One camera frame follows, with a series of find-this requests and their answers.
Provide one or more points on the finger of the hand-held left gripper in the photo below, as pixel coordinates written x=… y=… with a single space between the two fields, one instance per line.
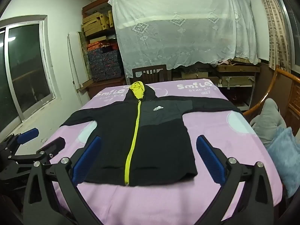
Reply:
x=55 y=145
x=28 y=134

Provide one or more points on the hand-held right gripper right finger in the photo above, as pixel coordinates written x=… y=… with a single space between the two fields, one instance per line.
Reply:
x=211 y=161

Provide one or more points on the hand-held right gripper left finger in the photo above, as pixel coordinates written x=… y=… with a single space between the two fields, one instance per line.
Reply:
x=86 y=160

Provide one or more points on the black jacket with yellow zipper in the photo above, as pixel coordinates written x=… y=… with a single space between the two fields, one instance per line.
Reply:
x=161 y=145

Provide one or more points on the pink printed blanket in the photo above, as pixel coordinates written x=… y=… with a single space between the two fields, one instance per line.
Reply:
x=164 y=204

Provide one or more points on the sliding glass window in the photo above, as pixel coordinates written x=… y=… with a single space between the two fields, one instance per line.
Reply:
x=25 y=70

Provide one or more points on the light blue fluffy pillow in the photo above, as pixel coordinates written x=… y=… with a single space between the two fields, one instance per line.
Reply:
x=286 y=159

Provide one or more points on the brown wooden shelf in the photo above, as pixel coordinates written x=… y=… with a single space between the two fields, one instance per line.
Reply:
x=105 y=88

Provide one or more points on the white leaning boards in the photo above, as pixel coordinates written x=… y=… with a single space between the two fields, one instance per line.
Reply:
x=73 y=61

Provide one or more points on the wooden crates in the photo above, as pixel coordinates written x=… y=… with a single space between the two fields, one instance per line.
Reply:
x=236 y=78

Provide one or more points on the rattan armchair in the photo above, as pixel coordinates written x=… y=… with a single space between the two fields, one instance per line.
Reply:
x=269 y=91

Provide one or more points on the stack of dark patterned boxes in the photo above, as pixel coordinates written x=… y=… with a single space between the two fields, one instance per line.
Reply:
x=105 y=61

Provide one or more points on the wooden cabinet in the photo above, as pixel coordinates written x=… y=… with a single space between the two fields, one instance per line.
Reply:
x=294 y=107

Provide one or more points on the dark wooden chair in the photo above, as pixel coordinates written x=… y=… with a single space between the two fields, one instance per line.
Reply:
x=150 y=73

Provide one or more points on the white lace cloth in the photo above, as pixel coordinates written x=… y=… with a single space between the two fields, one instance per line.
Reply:
x=182 y=39

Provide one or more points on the stack of yellow cardboard boxes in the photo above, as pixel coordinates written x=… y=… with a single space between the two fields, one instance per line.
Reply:
x=96 y=23

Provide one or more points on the beige patterned curtain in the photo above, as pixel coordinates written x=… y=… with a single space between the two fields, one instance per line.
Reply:
x=274 y=28

